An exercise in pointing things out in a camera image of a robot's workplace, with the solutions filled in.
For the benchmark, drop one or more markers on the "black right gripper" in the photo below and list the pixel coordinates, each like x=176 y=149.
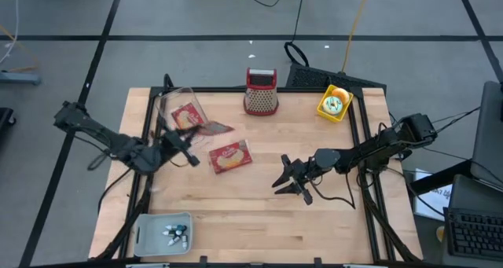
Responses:
x=302 y=175

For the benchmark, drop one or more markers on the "grey floor base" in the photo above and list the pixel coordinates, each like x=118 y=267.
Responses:
x=19 y=78

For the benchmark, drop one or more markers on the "black desk bar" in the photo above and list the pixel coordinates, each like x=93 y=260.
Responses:
x=440 y=177

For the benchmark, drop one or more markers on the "yellow round object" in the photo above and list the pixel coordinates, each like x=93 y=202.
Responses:
x=440 y=233

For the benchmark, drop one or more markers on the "black keyboard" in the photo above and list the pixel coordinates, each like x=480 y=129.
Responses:
x=475 y=232

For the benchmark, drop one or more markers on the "blue marker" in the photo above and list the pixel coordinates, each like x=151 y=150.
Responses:
x=181 y=227

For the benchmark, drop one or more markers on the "dark grey capped marker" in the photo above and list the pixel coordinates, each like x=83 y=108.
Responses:
x=169 y=233

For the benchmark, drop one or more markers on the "grey plastic bin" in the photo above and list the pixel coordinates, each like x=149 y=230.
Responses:
x=153 y=240

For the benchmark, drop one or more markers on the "yellow plastic basket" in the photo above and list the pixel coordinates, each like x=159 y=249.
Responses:
x=337 y=119

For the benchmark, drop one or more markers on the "clear plastic container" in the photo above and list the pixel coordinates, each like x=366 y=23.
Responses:
x=177 y=97

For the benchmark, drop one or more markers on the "white paper sheet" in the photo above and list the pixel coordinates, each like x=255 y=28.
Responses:
x=432 y=201

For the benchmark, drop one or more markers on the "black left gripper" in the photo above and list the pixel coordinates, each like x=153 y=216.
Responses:
x=171 y=140

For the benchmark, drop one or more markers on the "dark grey laptop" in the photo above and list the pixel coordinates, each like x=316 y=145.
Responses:
x=489 y=142

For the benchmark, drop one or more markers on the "black table clamp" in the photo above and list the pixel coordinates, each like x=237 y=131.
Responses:
x=317 y=261
x=203 y=260

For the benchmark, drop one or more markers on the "black metal table frame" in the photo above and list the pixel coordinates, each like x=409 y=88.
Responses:
x=228 y=89

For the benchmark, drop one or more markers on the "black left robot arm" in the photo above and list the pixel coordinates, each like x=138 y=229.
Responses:
x=118 y=144

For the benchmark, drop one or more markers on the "black perforated panel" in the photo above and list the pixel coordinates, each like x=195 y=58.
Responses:
x=314 y=77

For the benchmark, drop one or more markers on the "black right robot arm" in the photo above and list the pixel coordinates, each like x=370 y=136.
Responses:
x=373 y=150

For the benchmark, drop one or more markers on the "yellow toy donut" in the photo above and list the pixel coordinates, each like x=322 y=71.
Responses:
x=342 y=94

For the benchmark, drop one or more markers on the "black floor object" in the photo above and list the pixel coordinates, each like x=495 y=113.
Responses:
x=6 y=116

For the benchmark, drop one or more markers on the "green iced toy donut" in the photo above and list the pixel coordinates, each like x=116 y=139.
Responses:
x=326 y=103

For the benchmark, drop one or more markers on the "red steel box grater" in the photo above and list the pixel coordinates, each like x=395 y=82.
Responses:
x=260 y=103

